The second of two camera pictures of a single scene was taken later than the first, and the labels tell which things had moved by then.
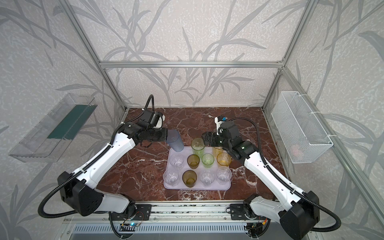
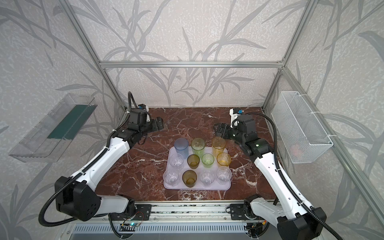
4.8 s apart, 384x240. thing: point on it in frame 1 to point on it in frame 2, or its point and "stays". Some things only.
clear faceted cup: [223, 174] stays
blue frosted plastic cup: [174, 140] to [181, 146]
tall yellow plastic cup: [216, 150] stays
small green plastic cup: [207, 160] stays
